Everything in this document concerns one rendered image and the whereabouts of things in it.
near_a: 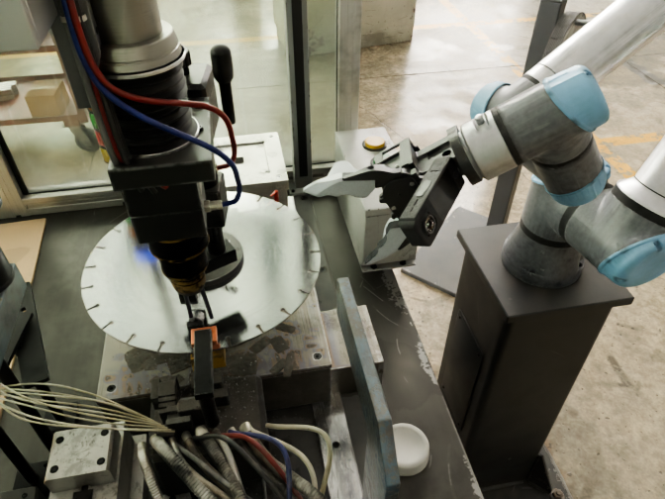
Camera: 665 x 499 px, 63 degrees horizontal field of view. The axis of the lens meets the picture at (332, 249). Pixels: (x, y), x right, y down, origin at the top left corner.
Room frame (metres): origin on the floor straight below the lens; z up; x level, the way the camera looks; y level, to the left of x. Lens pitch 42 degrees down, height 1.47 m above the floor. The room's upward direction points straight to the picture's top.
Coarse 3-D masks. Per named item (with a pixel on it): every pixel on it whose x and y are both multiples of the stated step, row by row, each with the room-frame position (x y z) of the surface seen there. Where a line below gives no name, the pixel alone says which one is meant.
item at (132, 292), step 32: (128, 224) 0.65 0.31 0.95; (256, 224) 0.65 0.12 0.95; (288, 224) 0.65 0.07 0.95; (96, 256) 0.57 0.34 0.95; (128, 256) 0.57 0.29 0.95; (256, 256) 0.57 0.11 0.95; (288, 256) 0.57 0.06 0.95; (320, 256) 0.57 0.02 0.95; (96, 288) 0.51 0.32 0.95; (128, 288) 0.51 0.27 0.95; (160, 288) 0.51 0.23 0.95; (224, 288) 0.51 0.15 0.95; (256, 288) 0.51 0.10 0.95; (288, 288) 0.51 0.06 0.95; (96, 320) 0.45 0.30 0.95; (128, 320) 0.45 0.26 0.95; (160, 320) 0.45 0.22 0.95; (192, 320) 0.45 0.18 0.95; (224, 320) 0.45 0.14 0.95; (256, 320) 0.45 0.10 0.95; (160, 352) 0.40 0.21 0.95; (192, 352) 0.40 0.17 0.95
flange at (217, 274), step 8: (224, 232) 0.62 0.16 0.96; (232, 240) 0.60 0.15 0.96; (240, 248) 0.58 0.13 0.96; (240, 256) 0.56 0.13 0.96; (232, 264) 0.55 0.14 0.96; (240, 264) 0.56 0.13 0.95; (216, 272) 0.53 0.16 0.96; (224, 272) 0.53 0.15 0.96; (232, 272) 0.54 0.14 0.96; (208, 280) 0.52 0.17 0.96; (216, 280) 0.52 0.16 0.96; (224, 280) 0.53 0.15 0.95
